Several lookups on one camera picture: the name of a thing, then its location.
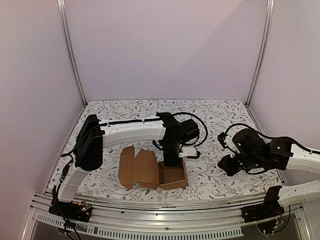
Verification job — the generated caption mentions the brown cardboard box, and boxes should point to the brown cardboard box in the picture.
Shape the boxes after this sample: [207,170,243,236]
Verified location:
[118,146,189,190]

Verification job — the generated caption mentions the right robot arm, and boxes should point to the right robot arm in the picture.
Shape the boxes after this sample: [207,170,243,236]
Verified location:
[217,127,320,218]

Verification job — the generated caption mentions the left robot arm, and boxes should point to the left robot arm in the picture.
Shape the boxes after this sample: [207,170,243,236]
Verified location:
[52,112,200,217]

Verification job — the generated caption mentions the floral patterned table mat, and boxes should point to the floral patterned table mat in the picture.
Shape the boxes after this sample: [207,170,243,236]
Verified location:
[47,99,280,202]

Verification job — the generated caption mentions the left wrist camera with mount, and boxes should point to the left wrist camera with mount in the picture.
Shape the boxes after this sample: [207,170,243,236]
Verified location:
[178,146,200,159]

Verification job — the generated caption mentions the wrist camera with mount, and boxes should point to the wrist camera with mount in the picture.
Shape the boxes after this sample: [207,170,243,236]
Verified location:
[217,132,237,158]
[178,146,200,159]

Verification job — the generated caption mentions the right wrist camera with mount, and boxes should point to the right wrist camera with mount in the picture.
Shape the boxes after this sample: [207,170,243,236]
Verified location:
[217,132,237,158]

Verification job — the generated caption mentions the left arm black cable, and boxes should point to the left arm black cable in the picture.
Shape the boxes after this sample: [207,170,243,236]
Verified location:
[172,111,208,148]

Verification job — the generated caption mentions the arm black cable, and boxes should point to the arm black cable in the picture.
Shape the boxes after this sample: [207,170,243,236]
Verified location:
[172,111,208,148]
[223,123,320,155]

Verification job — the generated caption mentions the aluminium front rail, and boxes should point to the aluminium front rail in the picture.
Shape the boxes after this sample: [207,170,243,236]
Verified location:
[21,193,314,240]

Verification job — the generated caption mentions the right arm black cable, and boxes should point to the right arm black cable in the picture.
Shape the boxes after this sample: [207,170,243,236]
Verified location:
[223,123,320,155]

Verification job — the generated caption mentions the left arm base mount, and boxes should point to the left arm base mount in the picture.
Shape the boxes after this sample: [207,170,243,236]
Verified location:
[48,200,93,223]

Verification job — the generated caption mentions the right aluminium frame post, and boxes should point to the right aluminium frame post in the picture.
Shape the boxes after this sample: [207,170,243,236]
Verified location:
[245,0,275,108]

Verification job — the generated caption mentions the aluminium frame post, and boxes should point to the aluminium frame post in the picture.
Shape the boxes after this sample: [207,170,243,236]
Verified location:
[56,0,88,107]
[245,0,275,108]

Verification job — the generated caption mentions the left aluminium frame post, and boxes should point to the left aluminium frame post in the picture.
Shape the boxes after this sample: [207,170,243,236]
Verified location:
[56,0,88,107]

